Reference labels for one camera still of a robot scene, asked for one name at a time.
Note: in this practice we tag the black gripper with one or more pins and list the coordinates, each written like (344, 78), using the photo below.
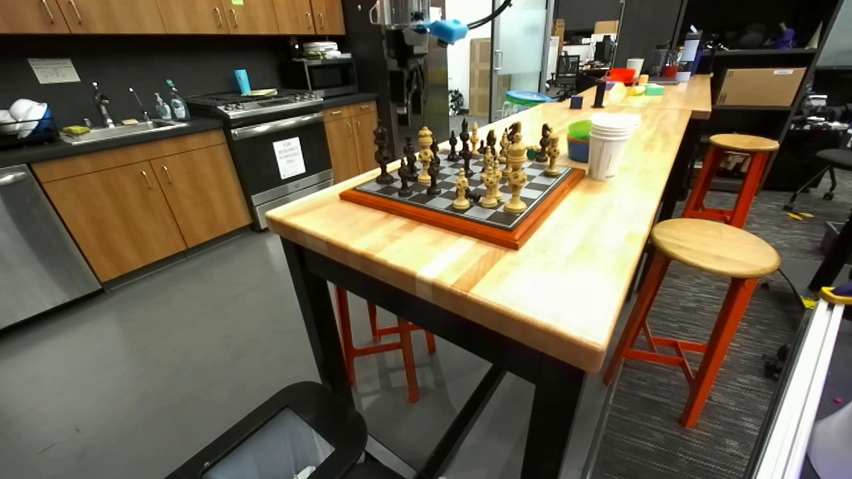
(405, 59)

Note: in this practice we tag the tall yellow chess piece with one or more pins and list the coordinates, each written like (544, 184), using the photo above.
(424, 143)

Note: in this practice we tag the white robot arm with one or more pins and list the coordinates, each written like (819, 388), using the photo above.
(395, 11)

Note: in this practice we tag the orange framed chess board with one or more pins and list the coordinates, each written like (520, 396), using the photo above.
(443, 223)

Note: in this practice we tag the large yellow chess piece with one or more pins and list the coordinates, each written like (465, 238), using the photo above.
(516, 183)

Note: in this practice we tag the stainless steel fridge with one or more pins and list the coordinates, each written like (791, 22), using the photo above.
(369, 81)

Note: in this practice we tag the narrow wooden lower cabinet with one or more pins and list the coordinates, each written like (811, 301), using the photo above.
(349, 136)

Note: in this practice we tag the cardboard boxes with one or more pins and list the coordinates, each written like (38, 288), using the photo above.
(480, 89)

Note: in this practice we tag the black microwave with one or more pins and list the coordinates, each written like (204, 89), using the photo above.
(320, 74)

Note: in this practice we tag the white paper on fridge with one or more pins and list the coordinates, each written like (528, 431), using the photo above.
(433, 9)

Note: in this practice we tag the white bowls on microwave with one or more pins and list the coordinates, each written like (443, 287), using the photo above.
(320, 49)

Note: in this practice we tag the teal bin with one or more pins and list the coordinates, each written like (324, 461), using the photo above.
(528, 97)

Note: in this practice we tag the white paper on oven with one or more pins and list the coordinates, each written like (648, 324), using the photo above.
(288, 158)

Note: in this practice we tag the stainless steel oven range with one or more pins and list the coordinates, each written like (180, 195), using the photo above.
(257, 170)

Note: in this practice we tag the blue cup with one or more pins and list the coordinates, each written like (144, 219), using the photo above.
(243, 81)

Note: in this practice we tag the dark blue cube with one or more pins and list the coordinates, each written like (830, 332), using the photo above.
(576, 103)

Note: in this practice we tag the white foam cup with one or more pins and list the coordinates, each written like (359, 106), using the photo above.
(612, 147)

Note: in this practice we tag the red bowl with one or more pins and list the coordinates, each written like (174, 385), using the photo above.
(624, 77)

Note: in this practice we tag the clear soap bottle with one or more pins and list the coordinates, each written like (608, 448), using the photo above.
(162, 107)
(178, 106)

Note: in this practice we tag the orange stool wooden seat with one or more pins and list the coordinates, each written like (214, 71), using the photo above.
(714, 250)
(344, 336)
(743, 143)

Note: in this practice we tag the green flat item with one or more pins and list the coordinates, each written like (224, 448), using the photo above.
(654, 89)

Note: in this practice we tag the wooden upper cabinets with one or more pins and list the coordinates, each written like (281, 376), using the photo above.
(162, 14)

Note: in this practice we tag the wide wooden lower cabinet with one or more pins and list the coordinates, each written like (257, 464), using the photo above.
(143, 204)

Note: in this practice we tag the white bottle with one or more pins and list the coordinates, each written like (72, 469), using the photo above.
(691, 47)

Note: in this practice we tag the metal kitchen sink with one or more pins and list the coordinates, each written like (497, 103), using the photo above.
(115, 131)

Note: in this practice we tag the metal sink faucet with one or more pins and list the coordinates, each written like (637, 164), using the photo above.
(104, 117)

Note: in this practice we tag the black rimmed bin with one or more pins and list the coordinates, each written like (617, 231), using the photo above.
(347, 416)

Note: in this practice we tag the yellow green sponge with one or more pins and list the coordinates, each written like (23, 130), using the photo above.
(76, 130)

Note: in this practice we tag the black desk wood panel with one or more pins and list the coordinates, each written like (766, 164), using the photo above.
(761, 87)

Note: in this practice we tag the pile of white dishes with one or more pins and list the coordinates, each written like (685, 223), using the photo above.
(23, 110)

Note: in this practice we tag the purple item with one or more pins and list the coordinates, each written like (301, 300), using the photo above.
(787, 35)

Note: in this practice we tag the black kitchen countertop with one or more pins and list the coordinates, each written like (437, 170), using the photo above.
(17, 152)

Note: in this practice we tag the stainless steel dishwasher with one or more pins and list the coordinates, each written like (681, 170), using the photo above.
(41, 240)

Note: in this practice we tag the black office chair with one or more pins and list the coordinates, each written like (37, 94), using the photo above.
(830, 162)

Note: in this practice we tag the small yellow item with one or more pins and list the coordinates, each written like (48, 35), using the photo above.
(834, 293)

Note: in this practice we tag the white panel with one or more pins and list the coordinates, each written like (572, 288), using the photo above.
(799, 408)

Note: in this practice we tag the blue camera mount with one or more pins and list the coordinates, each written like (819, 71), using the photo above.
(443, 30)

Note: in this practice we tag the black metal table frame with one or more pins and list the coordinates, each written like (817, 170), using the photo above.
(554, 416)

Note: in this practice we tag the grey wall plate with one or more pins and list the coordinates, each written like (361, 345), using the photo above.
(52, 71)

